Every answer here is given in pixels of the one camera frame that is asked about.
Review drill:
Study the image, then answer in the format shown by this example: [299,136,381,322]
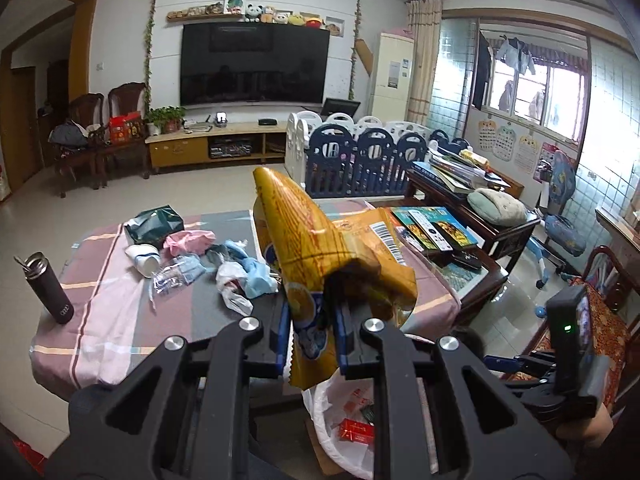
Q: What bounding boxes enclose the beige curtain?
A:
[405,0,444,125]

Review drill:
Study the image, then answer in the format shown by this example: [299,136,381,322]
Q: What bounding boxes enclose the white paper cup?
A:
[125,243,162,278]

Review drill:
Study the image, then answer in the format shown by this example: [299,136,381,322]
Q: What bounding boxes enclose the potted green plant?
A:
[145,106,187,136]

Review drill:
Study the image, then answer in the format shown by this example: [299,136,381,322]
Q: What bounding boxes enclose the plaid pink grey blanket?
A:
[30,207,463,397]

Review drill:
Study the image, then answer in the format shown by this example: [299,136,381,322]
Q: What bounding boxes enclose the window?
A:
[477,19,592,130]

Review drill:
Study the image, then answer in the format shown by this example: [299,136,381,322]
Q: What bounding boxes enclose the stack of books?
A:
[414,147,512,195]

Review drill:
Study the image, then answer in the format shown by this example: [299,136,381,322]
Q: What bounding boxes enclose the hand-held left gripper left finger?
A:
[45,304,293,480]

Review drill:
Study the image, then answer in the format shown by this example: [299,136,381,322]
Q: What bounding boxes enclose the colourful picture books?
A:
[390,205,482,257]

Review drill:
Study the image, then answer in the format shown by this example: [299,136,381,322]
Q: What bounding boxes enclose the row of wall charts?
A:
[477,119,540,175]

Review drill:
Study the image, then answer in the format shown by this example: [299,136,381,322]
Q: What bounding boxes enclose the white standing air conditioner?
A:
[369,32,416,122]

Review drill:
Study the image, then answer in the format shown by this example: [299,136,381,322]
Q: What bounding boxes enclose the person's right hand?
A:
[550,400,615,451]

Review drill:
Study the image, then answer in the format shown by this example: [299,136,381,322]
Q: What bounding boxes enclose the white remote control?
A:
[410,210,454,252]

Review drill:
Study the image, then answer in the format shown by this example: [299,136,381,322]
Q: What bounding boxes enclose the yellow snack bag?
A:
[251,166,419,391]

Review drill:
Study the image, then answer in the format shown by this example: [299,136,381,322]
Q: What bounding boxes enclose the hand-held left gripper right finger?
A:
[327,301,576,480]

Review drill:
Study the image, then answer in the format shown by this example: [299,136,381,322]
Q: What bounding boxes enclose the wall shelf with plush toys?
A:
[166,0,323,28]

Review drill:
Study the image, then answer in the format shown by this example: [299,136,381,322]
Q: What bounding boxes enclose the dark bag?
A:
[48,121,91,149]

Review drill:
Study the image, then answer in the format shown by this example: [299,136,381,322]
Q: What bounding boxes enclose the grey green cushion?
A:
[467,187,529,227]

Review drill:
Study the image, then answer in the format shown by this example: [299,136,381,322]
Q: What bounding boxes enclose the wooden sofa with orange cushion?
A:
[522,245,640,413]

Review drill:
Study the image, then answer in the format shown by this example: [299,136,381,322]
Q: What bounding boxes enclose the wooden television cabinet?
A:
[145,121,290,172]

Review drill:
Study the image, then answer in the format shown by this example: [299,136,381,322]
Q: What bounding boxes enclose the large black television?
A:
[180,22,332,107]

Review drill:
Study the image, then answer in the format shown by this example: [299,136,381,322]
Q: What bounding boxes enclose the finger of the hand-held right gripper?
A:
[482,352,556,387]

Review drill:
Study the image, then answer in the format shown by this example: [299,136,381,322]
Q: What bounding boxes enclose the hanging light blue jacket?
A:
[495,35,537,77]

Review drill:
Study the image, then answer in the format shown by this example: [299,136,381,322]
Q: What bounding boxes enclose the dark wooden chair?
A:
[100,82,152,188]
[47,92,108,198]

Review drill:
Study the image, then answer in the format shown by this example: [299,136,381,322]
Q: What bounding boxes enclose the blue children's chair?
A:
[520,150,589,292]

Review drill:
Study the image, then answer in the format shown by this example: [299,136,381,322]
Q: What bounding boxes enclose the clear plastic bag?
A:
[147,260,193,311]

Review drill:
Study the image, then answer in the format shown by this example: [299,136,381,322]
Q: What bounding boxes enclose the red packet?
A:
[339,420,376,445]

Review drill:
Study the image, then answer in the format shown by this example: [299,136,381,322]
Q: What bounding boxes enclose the white plastic bag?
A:
[216,260,257,317]

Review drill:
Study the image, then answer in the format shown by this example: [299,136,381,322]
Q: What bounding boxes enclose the dark green tissue pack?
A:
[123,206,185,251]

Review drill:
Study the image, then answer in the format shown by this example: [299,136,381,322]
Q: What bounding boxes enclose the pink wrapper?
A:
[164,230,217,257]

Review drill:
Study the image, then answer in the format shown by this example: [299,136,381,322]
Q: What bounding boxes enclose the black thermos bottle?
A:
[14,251,75,326]

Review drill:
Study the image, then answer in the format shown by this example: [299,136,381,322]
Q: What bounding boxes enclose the green vine garland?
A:
[349,0,364,102]
[142,0,162,111]

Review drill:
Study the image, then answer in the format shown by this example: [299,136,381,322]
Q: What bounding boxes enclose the round bin with white liner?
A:
[301,332,488,480]

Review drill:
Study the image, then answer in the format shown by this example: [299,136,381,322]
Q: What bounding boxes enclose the black laptop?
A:
[320,99,362,119]

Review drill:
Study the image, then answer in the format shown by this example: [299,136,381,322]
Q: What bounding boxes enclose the navy playpen fence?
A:
[305,126,467,198]

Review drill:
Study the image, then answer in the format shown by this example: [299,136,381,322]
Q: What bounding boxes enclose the red gift box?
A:
[109,112,146,146]

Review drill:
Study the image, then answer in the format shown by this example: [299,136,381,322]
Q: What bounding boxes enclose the glass coffee table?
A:
[430,250,509,327]

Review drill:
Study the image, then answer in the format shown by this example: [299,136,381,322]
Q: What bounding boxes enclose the dark wooden side table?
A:
[405,167,543,262]

